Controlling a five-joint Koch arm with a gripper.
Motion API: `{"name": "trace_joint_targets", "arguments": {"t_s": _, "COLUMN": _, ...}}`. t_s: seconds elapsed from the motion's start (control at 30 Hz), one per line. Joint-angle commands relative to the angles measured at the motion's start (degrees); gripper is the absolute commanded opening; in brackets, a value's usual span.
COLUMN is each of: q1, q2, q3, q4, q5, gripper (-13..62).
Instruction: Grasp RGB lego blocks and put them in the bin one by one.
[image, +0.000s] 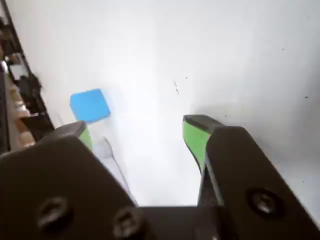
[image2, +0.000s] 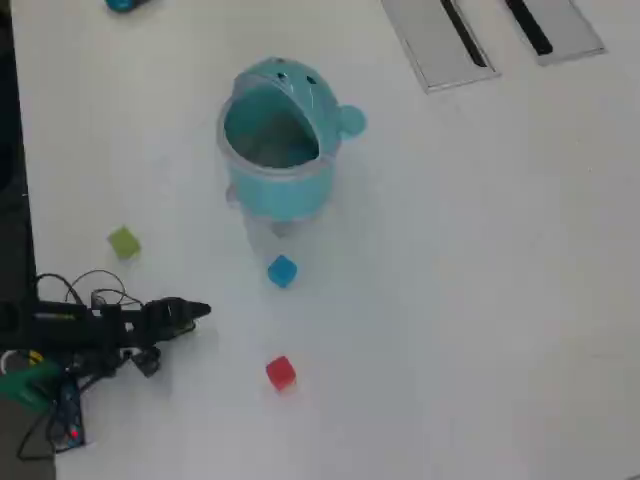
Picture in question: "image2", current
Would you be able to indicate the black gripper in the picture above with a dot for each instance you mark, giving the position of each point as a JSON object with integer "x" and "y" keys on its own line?
{"x": 157, "y": 320}

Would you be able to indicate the green lego block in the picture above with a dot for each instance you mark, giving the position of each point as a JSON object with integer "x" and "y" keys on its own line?
{"x": 124, "y": 242}

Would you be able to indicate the blue lego block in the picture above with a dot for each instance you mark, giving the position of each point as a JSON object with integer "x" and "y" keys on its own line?
{"x": 281, "y": 271}

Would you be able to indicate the red lego block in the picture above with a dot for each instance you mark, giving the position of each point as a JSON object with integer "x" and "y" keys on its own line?
{"x": 280, "y": 372}

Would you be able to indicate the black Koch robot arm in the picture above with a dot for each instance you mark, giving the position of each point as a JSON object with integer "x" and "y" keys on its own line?
{"x": 75, "y": 325}

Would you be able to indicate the teal whale-shaped bin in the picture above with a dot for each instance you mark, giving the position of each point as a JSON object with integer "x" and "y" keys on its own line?
{"x": 280, "y": 192}

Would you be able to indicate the blue circuit board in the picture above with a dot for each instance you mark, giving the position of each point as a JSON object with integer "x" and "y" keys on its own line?
{"x": 67, "y": 415}

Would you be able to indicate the yellow connector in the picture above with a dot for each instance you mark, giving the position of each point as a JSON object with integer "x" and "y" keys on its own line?
{"x": 35, "y": 356}

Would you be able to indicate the green table clamp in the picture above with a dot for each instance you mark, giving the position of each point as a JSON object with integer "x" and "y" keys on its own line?
{"x": 25, "y": 382}

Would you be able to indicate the small blue object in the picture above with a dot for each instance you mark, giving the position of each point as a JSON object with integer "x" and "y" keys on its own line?
{"x": 120, "y": 4}

